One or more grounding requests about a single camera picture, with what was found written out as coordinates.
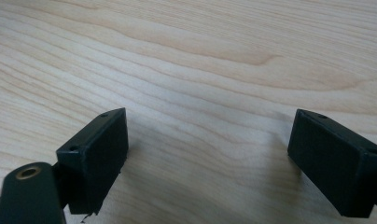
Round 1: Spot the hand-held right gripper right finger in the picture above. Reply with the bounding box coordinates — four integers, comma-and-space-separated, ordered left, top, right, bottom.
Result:
286, 108, 377, 218

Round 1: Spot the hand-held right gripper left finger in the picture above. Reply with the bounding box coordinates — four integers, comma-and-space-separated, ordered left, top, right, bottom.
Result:
55, 107, 130, 217

